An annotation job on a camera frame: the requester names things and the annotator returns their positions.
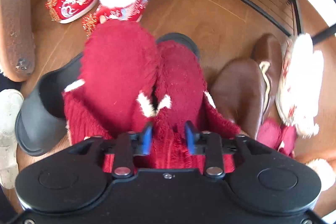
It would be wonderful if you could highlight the red knit slipper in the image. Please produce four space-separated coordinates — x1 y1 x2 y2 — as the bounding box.
135 40 240 172
62 19 161 173

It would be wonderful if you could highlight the brown leather slipper near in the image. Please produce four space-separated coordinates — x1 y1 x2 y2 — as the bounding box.
210 59 265 139

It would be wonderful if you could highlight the brown leather slipper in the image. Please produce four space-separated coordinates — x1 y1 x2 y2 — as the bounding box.
251 34 282 120
210 59 265 139

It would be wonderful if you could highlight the red fluffy flower slipper left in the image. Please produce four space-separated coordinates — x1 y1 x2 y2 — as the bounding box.
256 118 297 158

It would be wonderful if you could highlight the black slide sandal left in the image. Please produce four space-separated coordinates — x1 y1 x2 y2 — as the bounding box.
15 53 83 156

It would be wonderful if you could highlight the black slide sandal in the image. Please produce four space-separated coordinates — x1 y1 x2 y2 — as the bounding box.
15 53 83 156
156 32 201 61

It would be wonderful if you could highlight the black slide sandal right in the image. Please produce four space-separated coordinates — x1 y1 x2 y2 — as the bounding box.
156 32 201 61

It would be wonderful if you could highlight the brown leather slipper far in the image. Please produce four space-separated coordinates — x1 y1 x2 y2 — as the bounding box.
251 34 282 120

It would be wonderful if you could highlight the white embroidered bootie left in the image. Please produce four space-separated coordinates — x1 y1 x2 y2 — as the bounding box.
275 34 324 138

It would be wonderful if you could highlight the white embroidered bootie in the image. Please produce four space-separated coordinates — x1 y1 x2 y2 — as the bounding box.
275 34 324 138
305 159 335 192

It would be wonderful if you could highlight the white embroidered bootie right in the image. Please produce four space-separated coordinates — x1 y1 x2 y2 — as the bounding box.
305 159 335 192

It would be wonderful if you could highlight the white worn shoe sole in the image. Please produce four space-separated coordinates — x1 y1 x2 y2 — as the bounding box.
0 89 24 189

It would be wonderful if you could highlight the tan suede fleece boot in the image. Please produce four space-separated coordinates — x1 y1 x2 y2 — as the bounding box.
1 0 35 83

